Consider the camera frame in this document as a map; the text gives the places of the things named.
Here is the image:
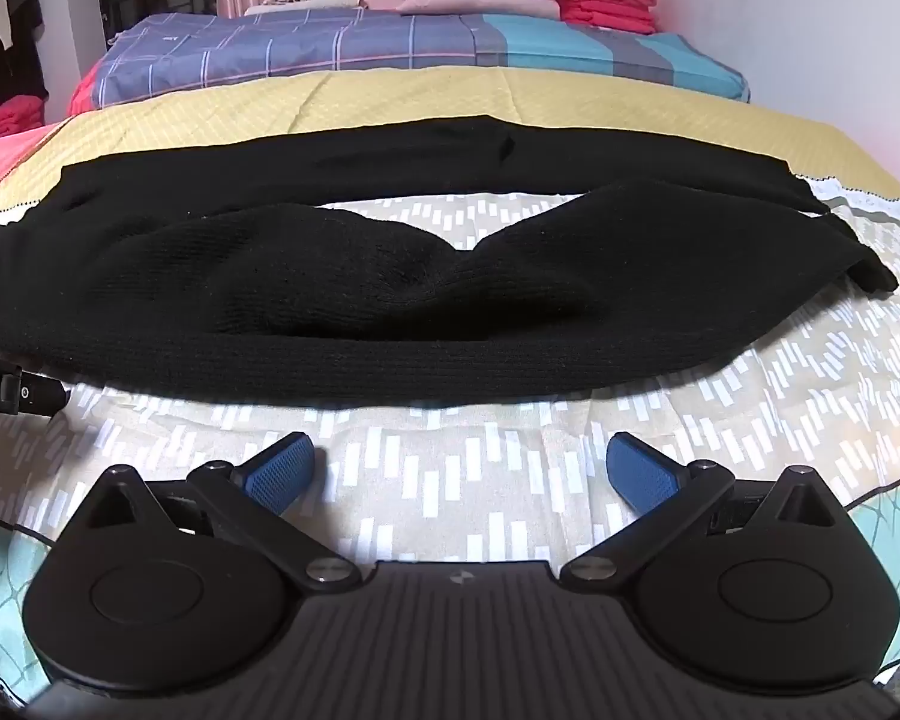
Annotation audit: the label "black pants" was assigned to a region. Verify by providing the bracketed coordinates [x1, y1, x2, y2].
[0, 115, 900, 411]

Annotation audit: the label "white pillow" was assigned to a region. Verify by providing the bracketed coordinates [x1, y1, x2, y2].
[242, 0, 370, 17]

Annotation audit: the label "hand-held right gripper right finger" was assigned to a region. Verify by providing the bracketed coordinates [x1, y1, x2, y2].
[559, 430, 835, 591]

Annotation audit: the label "small pile of red clothes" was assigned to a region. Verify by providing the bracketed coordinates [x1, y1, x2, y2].
[0, 94, 47, 143]

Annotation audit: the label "blue plaid folded quilt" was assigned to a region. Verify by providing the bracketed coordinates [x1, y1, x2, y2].
[90, 6, 752, 112]

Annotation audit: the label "pink bed sheet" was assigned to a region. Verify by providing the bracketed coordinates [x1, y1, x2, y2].
[0, 75, 100, 209]

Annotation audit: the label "pink folded blanket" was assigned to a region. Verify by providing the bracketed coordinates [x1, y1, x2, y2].
[396, 0, 565, 20]

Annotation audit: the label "yellow and beige patchwork bedspread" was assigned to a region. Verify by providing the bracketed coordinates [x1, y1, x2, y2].
[0, 64, 900, 691]

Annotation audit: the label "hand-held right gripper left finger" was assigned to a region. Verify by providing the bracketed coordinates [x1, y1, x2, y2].
[88, 430, 363, 593]

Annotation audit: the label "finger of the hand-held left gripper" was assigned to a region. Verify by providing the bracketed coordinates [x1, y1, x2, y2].
[16, 369, 71, 419]

